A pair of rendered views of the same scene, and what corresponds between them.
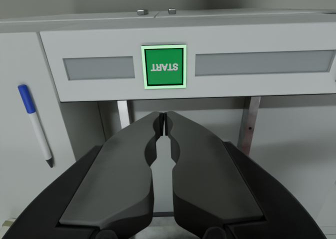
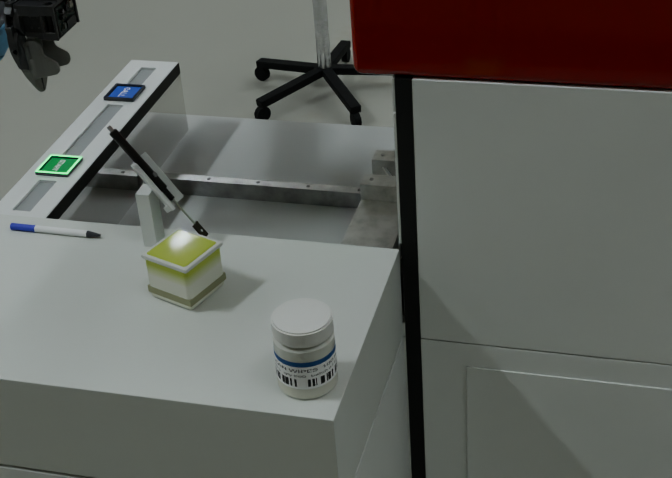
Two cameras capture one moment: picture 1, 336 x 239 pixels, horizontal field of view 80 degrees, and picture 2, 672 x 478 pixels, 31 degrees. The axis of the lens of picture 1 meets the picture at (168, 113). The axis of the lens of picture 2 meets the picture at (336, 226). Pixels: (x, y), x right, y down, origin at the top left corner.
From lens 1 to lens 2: 1.87 m
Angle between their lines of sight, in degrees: 69
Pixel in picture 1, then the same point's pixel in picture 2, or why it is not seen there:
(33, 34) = not seen: outside the picture
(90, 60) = (25, 200)
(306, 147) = (284, 150)
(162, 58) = (51, 165)
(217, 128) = (208, 213)
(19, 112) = (31, 239)
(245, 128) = (207, 182)
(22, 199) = (131, 275)
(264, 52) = (87, 130)
